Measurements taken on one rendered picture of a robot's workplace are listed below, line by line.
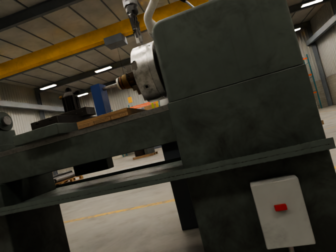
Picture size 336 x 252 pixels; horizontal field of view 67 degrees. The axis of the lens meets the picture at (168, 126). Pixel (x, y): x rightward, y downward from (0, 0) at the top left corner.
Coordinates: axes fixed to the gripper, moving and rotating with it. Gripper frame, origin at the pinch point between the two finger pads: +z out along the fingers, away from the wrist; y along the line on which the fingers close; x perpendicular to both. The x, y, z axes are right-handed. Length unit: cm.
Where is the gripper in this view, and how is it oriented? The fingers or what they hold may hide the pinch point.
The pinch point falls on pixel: (138, 38)
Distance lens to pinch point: 166.3
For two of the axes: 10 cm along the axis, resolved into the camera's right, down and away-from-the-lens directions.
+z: 2.2, 9.7, -1.0
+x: 9.3, -2.4, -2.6
